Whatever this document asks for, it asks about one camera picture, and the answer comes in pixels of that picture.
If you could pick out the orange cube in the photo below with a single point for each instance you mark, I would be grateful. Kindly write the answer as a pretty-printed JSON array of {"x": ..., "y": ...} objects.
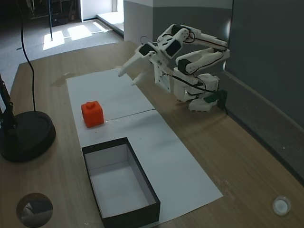
[{"x": 93, "y": 114}]

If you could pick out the black cardboard box white inside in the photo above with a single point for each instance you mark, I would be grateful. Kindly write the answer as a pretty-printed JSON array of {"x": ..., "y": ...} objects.
[{"x": 123, "y": 183}]

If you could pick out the white paper sheet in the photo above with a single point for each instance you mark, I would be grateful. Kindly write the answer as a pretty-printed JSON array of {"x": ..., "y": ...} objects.
[
  {"x": 171, "y": 161},
  {"x": 107, "y": 92}
]

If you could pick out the green table clamp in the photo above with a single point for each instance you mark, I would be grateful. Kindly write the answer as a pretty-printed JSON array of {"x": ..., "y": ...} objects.
[{"x": 217, "y": 96}]

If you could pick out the thin dark pole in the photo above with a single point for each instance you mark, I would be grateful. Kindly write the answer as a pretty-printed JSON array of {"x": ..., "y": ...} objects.
[{"x": 50, "y": 21}]

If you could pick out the black round lamp base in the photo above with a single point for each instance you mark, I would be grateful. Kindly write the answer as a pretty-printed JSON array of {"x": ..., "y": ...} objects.
[{"x": 28, "y": 137}]

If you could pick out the white round cap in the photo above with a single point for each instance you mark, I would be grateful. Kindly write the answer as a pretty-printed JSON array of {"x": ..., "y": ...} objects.
[{"x": 281, "y": 205}]

